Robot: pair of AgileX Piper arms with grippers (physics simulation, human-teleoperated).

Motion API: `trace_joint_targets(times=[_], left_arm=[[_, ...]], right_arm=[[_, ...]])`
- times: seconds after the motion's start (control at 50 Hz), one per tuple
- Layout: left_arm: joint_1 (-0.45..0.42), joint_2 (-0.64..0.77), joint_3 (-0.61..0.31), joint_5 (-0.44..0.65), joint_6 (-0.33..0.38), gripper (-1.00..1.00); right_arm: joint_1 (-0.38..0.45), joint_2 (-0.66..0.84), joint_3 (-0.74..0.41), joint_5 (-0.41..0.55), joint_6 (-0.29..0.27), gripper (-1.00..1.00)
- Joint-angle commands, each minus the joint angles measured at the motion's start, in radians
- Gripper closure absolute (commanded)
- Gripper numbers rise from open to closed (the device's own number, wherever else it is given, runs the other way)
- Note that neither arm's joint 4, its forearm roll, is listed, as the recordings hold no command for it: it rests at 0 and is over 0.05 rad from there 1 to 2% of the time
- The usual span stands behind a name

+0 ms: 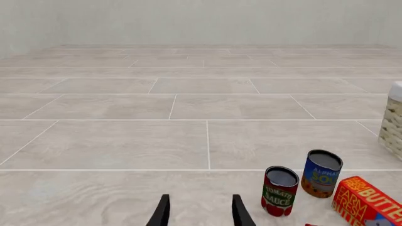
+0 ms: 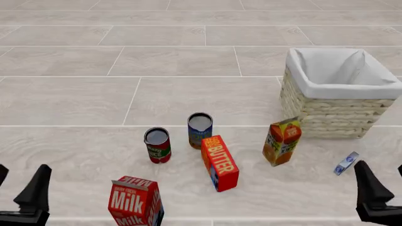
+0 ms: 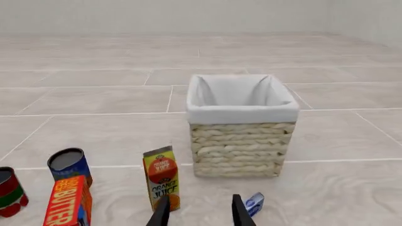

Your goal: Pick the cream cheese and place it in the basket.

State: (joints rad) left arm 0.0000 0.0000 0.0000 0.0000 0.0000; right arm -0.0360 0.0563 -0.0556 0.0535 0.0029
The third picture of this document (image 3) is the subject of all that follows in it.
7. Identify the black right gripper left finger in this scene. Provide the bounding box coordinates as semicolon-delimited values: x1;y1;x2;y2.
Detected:
145;195;170;226

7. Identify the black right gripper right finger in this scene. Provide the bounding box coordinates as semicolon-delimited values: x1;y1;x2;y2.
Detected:
232;194;258;226

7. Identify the blue cream cheese box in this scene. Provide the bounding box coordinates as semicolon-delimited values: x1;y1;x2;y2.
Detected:
242;191;265;217

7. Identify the woven basket with white liner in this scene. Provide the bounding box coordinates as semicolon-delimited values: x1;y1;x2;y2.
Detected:
186;73;299;179

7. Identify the orange juice carton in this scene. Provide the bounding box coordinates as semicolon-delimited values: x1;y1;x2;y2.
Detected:
143;145;182;212

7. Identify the orange butter box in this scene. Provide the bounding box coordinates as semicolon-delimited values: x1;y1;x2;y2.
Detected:
43;175;94;226

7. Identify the blue tin can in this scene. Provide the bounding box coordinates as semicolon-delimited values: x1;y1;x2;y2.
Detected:
47;147;94;190

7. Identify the red tomato tin can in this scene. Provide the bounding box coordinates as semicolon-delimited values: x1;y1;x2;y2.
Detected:
0;166;30;218

